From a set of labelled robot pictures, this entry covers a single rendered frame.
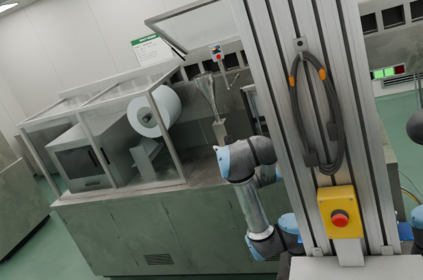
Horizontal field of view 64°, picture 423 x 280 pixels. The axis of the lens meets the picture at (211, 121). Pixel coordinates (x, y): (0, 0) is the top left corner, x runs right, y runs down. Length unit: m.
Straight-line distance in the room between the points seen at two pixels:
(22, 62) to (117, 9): 2.21
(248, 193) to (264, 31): 0.73
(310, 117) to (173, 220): 1.87
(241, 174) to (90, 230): 1.98
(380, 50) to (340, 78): 1.64
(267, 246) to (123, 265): 1.88
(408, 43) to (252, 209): 1.53
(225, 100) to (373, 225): 1.78
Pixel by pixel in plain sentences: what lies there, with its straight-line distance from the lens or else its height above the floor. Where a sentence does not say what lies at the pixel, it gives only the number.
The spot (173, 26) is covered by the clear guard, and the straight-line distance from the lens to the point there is 2.24.
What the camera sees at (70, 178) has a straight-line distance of 2.87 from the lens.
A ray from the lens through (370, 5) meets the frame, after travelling 2.36.
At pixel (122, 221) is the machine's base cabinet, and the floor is 0.66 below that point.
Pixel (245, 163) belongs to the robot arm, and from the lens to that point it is 1.25.
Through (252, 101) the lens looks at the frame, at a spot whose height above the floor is 1.34.
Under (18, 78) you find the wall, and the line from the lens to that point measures 7.07.
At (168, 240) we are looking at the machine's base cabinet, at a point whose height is 0.46.
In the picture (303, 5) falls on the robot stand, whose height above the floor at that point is 1.91.
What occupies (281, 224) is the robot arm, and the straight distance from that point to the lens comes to 1.49.
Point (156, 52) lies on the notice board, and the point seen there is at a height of 1.48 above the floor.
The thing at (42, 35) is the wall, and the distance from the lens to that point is 6.38.
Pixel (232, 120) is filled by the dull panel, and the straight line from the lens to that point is 2.64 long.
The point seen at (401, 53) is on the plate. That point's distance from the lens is 2.45.
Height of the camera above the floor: 1.99
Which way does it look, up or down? 19 degrees down
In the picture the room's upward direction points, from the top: 20 degrees counter-clockwise
